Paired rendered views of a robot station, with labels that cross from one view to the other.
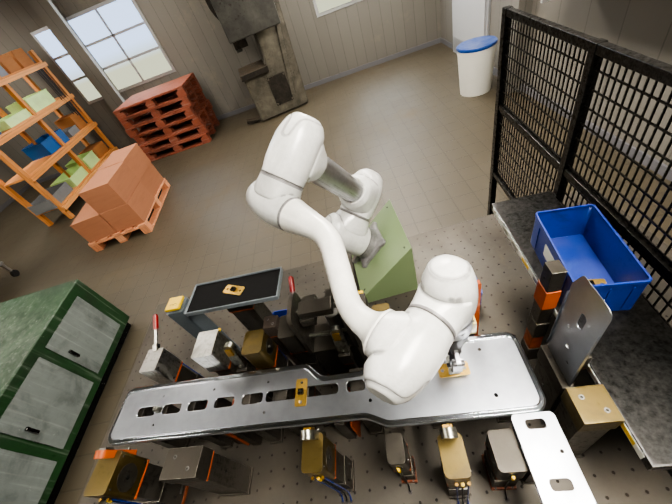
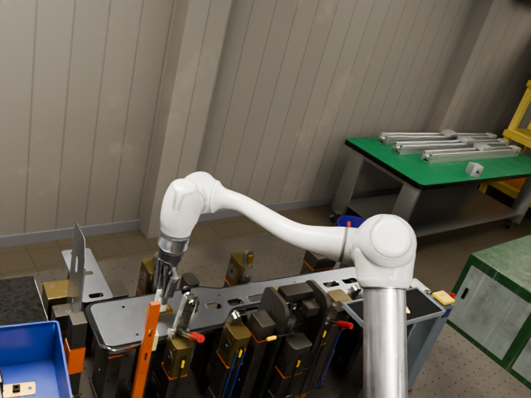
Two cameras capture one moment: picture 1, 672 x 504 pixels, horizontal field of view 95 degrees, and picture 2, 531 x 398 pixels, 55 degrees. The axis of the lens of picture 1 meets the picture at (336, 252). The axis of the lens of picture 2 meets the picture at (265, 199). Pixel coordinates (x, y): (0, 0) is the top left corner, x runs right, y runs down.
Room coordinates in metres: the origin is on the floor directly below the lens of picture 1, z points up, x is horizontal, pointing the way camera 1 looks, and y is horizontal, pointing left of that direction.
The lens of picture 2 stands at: (1.28, -1.09, 2.11)
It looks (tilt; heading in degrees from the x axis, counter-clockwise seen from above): 25 degrees down; 126
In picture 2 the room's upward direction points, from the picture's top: 16 degrees clockwise
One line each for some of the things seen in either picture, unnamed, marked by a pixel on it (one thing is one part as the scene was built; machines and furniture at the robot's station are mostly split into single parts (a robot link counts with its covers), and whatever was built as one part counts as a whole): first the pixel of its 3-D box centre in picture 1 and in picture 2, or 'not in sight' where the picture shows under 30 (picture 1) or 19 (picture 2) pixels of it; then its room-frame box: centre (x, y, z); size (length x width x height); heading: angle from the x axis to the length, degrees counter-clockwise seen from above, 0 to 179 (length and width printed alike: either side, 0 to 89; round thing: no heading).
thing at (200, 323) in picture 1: (208, 333); (419, 345); (0.91, 0.66, 0.92); 0.08 x 0.08 x 0.44; 75
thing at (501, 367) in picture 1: (295, 396); (279, 293); (0.46, 0.29, 1.00); 1.38 x 0.22 x 0.02; 75
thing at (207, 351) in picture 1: (235, 364); (362, 329); (0.72, 0.54, 0.90); 0.13 x 0.08 x 0.41; 165
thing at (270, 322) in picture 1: (291, 348); (321, 349); (0.69, 0.31, 0.90); 0.05 x 0.05 x 0.40; 75
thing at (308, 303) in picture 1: (336, 337); (280, 349); (0.63, 0.12, 0.94); 0.18 x 0.13 x 0.49; 75
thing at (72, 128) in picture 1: (38, 134); not in sight; (6.47, 3.94, 1.09); 2.37 x 0.64 x 2.19; 170
